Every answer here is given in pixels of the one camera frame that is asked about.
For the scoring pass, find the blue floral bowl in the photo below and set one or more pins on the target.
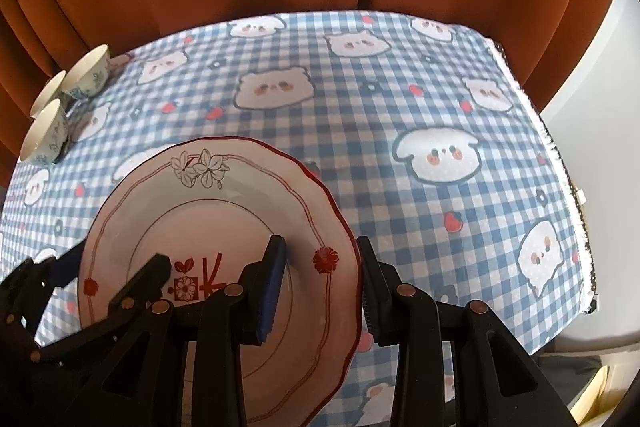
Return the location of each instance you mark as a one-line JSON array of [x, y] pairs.
[[46, 137]]

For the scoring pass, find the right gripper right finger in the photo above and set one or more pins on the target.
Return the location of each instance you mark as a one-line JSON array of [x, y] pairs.
[[457, 365]]

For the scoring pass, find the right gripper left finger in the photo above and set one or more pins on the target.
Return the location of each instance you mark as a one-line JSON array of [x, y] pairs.
[[240, 314]]

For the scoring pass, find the blue checkered cartoon tablecloth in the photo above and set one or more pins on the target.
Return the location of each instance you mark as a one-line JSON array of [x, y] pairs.
[[425, 141]]

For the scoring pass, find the red-rimmed small plate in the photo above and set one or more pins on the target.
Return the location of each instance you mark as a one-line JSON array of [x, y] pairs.
[[211, 206]]

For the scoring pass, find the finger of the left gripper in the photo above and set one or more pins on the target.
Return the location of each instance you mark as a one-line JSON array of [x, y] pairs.
[[124, 370], [26, 291]]

